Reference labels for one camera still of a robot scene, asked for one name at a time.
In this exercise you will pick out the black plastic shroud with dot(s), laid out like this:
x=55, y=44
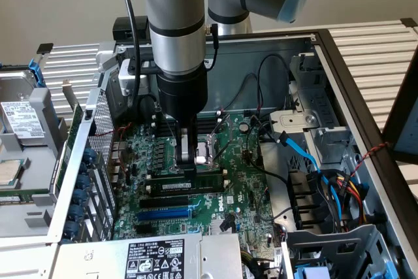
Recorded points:
x=303, y=194

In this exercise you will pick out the short black expansion slot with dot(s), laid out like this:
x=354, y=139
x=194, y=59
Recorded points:
x=144, y=229

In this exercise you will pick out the green Dell motherboard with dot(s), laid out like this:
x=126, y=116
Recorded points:
x=241, y=174

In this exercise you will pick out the blue plastic disk rail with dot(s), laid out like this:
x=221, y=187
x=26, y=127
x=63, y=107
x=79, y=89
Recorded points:
x=36, y=73

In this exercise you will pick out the silver hard disk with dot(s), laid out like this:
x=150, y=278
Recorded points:
x=16, y=89

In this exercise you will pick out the long black expansion slot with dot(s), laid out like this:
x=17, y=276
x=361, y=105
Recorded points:
x=163, y=202

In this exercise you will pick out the green graphics card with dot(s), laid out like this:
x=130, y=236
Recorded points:
x=73, y=122

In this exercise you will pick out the silver power supply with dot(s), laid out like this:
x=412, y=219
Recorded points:
x=98, y=259

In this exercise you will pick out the black box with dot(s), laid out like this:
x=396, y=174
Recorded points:
x=122, y=29

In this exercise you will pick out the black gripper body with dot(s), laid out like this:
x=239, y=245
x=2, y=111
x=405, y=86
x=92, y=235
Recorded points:
x=183, y=96

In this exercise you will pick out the open metal PC case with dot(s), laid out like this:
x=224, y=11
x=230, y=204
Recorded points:
x=228, y=79

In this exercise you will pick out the white case label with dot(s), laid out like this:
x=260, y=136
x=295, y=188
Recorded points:
x=210, y=63

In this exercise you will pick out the round coin battery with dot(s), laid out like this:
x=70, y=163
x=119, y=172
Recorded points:
x=243, y=126

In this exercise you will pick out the silver metal disk bay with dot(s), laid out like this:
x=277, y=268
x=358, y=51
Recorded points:
x=323, y=102

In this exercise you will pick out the green RAM stick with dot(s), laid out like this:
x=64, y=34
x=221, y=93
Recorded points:
x=13, y=199
x=209, y=182

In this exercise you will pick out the blue card retention clip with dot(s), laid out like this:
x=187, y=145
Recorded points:
x=89, y=155
x=70, y=227
x=79, y=196
x=82, y=181
x=76, y=211

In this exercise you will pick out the grey printed parts rack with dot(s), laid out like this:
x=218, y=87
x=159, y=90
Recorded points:
x=42, y=102

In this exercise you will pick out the black framed case side panel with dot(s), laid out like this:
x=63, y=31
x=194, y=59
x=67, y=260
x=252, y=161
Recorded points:
x=396, y=112

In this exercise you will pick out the CPU socket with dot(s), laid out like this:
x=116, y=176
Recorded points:
x=204, y=148

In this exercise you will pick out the blue expansion slot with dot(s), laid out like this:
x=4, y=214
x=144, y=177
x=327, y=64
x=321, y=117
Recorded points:
x=163, y=214

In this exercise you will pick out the black table end cap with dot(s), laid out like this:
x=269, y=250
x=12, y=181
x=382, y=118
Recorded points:
x=409, y=22
x=44, y=48

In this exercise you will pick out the silver CPU chip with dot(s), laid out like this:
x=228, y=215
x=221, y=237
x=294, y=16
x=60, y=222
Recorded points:
x=9, y=171

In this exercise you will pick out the small silver heatsink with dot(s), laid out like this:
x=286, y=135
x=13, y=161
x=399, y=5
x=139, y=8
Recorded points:
x=215, y=228

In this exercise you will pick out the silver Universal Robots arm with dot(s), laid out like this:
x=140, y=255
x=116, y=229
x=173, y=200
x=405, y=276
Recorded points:
x=173, y=14

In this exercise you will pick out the grey metal disk cage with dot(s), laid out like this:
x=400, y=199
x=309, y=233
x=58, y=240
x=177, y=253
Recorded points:
x=343, y=243

